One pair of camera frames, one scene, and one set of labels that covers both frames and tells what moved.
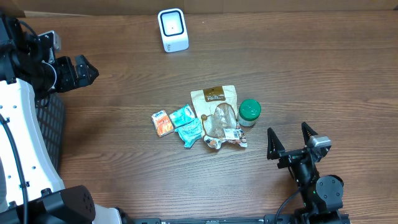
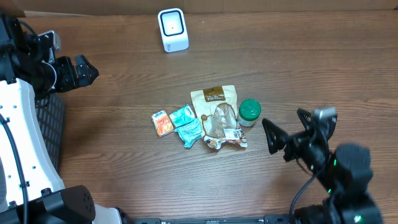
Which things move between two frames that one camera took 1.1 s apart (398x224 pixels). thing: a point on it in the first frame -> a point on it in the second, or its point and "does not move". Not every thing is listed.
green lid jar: (249, 111) does not move
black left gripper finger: (86, 73) does not move
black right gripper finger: (274, 145) -> (276, 138)
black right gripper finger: (307, 132) -> (305, 117)
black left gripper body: (59, 78) does not move
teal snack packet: (186, 122) does not move
